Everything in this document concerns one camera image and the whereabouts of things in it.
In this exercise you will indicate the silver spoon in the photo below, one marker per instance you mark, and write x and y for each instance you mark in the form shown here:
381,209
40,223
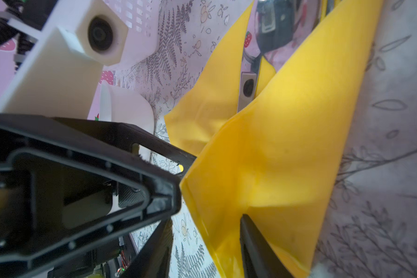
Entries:
275,23

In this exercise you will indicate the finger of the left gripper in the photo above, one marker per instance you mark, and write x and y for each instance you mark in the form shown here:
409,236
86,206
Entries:
64,193
124,136

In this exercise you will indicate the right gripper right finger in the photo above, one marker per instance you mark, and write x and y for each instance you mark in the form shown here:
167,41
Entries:
259,260

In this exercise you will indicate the white plastic tray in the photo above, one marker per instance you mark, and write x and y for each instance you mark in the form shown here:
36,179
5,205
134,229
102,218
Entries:
122,105

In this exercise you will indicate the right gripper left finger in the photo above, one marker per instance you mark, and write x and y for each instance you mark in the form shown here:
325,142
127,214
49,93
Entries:
153,261

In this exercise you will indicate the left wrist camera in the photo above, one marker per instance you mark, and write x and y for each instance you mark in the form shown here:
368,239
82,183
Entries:
59,77

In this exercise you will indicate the white perforated plastic basket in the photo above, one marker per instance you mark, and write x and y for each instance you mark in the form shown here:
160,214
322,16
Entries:
142,19

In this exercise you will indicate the yellow paper napkin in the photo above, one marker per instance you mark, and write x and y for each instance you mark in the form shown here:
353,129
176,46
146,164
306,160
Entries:
277,159

